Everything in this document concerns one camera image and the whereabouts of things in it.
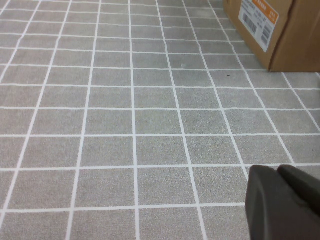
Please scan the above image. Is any brown cardboard shoe box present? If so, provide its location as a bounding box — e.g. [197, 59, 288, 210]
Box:
[222, 0, 320, 73]

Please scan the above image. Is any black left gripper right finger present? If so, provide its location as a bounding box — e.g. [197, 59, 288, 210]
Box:
[277, 164, 320, 216]

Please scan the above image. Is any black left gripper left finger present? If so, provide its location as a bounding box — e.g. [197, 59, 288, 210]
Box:
[244, 164, 320, 240]

